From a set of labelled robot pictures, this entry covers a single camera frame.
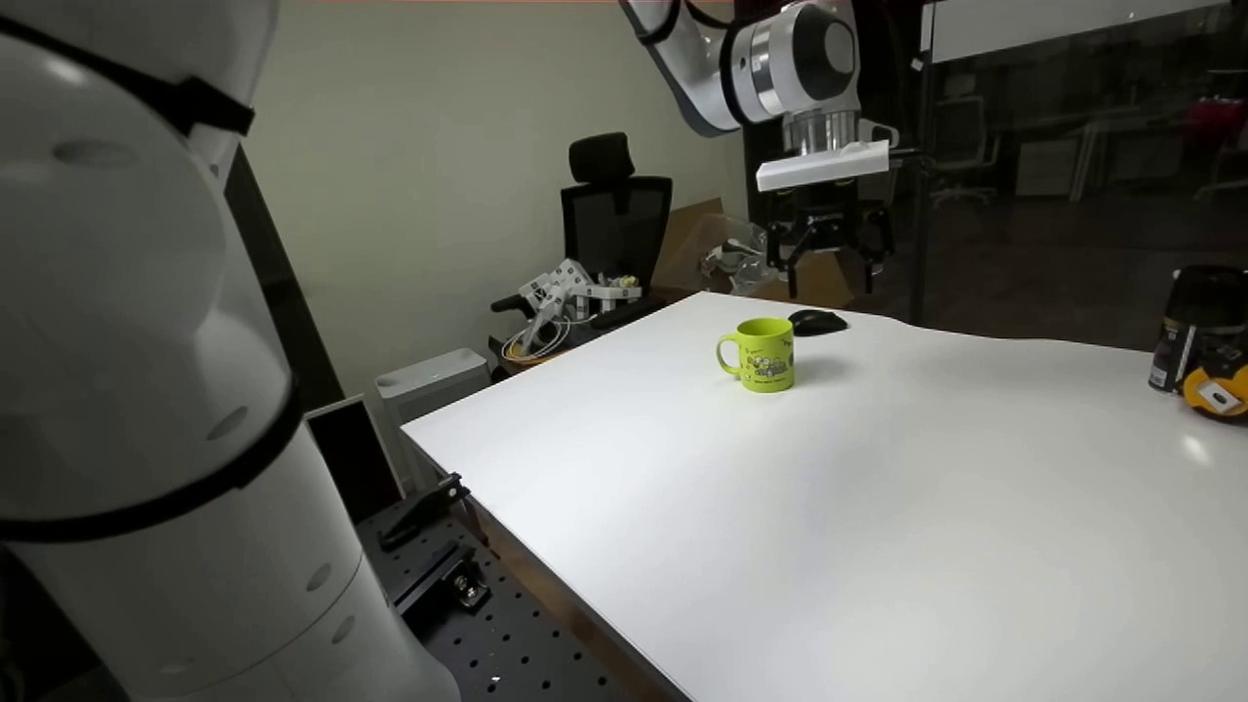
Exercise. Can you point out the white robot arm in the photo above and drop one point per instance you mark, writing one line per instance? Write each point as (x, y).
(159, 469)

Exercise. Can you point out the white black device on chair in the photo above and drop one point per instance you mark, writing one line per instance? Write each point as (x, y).
(560, 306)

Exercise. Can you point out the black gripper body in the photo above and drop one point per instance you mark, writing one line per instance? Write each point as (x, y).
(823, 218)

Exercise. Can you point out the yellow tape roll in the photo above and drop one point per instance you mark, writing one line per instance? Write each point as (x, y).
(1217, 395)

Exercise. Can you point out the black can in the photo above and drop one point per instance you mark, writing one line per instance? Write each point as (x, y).
(1203, 324)

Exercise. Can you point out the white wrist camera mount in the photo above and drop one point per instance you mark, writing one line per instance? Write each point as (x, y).
(865, 159)

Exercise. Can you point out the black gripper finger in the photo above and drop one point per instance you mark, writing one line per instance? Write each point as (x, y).
(867, 269)
(776, 278)

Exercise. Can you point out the black computer mouse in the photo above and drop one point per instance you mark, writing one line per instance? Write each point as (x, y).
(813, 322)

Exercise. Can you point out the green mug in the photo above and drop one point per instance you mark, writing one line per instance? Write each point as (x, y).
(757, 358)

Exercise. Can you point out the black perforated mounting board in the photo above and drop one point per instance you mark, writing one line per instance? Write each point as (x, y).
(464, 601)

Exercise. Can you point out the black office chair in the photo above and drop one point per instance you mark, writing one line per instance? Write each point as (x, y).
(612, 220)

